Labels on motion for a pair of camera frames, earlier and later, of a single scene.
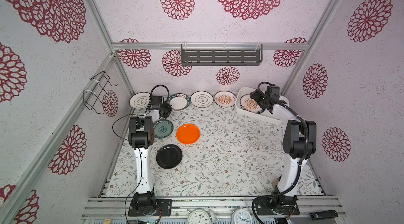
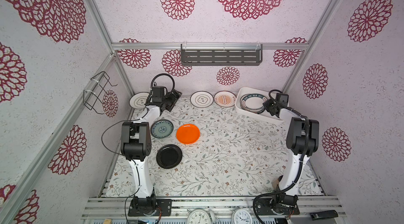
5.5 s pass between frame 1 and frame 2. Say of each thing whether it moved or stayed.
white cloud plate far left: stayed
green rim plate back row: moved
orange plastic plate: stayed
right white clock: stayed
